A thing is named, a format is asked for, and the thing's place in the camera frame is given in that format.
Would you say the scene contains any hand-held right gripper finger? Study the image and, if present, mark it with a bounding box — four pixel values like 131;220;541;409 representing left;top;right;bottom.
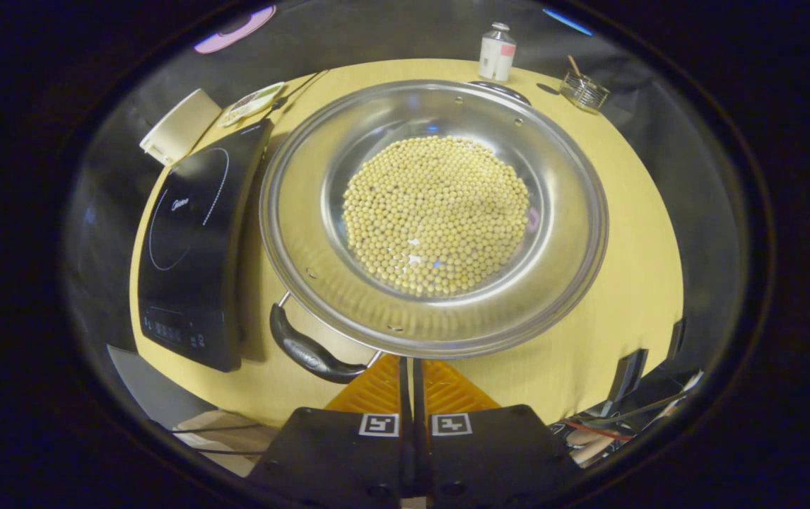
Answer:
414;358;582;508
246;353;417;509

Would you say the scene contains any steel pot with black handles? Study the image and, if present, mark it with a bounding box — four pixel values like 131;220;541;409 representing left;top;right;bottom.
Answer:
259;79;609;385

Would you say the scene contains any black induction cooktop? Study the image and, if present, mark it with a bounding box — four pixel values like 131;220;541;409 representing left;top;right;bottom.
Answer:
138;119;275;373

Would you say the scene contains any pile of yellow soybeans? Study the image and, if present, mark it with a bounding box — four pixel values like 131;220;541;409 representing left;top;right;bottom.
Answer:
342;136;532;298

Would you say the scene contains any black clamp stand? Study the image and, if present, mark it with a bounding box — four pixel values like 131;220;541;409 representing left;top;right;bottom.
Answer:
606;349;650;404

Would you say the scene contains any white divided bean dish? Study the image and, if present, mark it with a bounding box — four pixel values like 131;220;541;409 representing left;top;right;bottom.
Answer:
218;81;286;128

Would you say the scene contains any small clear glass holder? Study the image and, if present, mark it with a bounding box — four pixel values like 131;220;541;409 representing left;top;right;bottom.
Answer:
559;69;611;114

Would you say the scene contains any white toaster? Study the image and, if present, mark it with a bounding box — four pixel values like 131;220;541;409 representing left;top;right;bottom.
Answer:
139;88;223;167

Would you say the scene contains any white plastic bottle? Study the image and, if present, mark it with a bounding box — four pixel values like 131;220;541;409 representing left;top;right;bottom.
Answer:
478;22;517;83

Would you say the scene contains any red cable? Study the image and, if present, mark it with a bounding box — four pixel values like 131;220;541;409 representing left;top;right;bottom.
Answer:
564;419;635;443

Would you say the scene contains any black power cable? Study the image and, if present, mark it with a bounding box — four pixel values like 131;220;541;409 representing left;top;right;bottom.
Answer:
271;69;330;110

